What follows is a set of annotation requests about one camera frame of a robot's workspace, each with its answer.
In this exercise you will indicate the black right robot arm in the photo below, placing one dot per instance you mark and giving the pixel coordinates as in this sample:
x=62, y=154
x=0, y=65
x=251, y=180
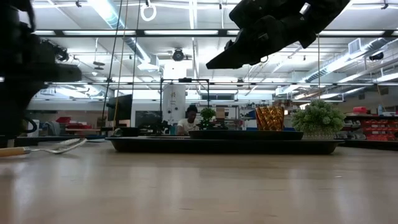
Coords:
x=329, y=14

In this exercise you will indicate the black horizontal rig bar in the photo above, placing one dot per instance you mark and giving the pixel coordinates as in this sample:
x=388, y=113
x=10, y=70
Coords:
x=140, y=32

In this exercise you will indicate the red box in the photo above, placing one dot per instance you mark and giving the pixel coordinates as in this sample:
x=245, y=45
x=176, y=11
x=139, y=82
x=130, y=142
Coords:
x=360, y=109

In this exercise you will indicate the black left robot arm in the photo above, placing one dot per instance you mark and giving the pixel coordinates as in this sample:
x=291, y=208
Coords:
x=18, y=77

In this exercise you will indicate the red plastic bins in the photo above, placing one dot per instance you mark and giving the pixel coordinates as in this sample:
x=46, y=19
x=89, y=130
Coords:
x=73, y=124

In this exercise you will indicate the black rectangular tray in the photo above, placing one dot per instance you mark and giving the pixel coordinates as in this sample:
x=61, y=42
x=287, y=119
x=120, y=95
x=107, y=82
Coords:
x=217, y=146

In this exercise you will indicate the small green potted plant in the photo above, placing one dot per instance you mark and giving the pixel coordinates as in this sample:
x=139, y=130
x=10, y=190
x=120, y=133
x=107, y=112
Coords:
x=207, y=116

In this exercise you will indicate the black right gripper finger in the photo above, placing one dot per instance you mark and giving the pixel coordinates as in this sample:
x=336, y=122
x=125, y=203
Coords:
x=224, y=59

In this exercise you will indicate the black computer monitor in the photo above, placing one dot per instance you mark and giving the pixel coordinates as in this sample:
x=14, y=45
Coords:
x=121, y=108

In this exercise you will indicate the white cylindrical column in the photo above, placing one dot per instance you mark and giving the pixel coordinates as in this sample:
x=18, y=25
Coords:
x=174, y=102

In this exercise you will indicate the large green potted plant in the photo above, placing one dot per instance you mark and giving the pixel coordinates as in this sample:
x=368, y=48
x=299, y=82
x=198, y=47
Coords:
x=318, y=119

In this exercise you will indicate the brown cardboard box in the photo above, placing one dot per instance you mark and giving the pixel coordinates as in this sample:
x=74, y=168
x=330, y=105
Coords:
x=220, y=113

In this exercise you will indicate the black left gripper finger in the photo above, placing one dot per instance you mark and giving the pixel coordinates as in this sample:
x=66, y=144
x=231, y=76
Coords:
x=66, y=73

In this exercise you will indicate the black metal stand frame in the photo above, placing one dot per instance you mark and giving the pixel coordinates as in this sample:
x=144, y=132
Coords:
x=185, y=80

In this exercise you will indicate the metal spoon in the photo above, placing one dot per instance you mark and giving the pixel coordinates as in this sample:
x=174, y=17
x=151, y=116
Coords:
x=70, y=142

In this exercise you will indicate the person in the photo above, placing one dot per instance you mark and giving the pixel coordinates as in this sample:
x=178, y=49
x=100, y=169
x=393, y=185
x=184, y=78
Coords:
x=188, y=123

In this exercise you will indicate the amber faceted glass cup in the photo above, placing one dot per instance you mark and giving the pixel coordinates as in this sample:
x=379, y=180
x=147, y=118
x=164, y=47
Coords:
x=270, y=119

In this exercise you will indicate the round black ceiling fixture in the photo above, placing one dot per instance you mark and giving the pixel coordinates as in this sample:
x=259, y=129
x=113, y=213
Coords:
x=178, y=55

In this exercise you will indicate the red storage bins shelf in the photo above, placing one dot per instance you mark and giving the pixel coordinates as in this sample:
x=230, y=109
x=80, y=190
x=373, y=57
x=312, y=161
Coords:
x=379, y=129

